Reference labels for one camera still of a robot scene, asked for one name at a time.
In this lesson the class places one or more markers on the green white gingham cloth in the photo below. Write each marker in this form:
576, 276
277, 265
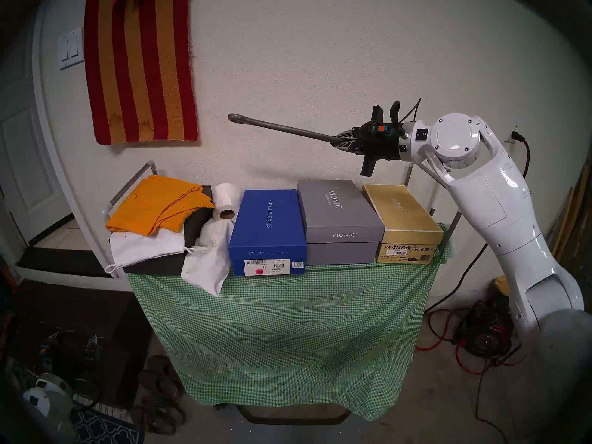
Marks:
286, 332

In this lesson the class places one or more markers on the black door step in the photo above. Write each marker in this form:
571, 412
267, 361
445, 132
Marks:
60, 262

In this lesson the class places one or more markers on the yellow wooden stick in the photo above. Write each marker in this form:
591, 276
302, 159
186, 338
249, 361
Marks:
571, 207

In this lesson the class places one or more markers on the white light switch plate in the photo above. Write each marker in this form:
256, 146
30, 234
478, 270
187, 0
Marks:
70, 50

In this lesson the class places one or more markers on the yellow cardboard box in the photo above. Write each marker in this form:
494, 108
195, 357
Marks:
502, 286

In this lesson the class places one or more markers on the black garment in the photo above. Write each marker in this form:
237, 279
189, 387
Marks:
196, 223

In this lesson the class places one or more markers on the white wall outlet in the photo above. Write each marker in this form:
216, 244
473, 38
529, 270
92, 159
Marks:
515, 123

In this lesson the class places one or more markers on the orange folded cloth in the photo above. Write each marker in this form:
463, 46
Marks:
157, 205

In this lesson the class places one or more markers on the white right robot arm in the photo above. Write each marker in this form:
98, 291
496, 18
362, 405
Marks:
499, 202

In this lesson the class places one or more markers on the white paper roll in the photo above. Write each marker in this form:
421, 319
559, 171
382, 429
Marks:
225, 198

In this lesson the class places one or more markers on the long grey metal shoehorn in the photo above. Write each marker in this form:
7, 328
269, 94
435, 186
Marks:
286, 127

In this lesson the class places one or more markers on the brown clog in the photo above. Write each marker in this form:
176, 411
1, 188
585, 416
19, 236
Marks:
159, 364
159, 384

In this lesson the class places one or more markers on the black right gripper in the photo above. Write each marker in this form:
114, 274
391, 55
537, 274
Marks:
384, 142

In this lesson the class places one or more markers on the large grey Vionic shoe box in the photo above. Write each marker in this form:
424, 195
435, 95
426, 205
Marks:
337, 216

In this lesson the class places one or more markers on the grey robot base platform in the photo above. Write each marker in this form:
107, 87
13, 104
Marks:
229, 429

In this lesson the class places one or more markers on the gold Michael Kors shoe box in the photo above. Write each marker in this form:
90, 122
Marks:
402, 214

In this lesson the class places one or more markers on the red yellow striped wall rug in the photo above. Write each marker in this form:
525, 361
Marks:
138, 77

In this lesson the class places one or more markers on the blue patterned rug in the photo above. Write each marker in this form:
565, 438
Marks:
106, 429

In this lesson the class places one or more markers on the dark brown trunk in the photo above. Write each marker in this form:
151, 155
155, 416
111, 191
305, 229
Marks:
69, 309

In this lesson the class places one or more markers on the blue Stuart Weitzman shoe box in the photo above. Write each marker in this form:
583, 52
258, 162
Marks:
268, 225

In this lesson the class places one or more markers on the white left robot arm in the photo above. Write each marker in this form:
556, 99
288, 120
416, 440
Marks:
39, 397

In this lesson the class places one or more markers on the grey metal shoe rack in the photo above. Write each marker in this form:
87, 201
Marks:
132, 181

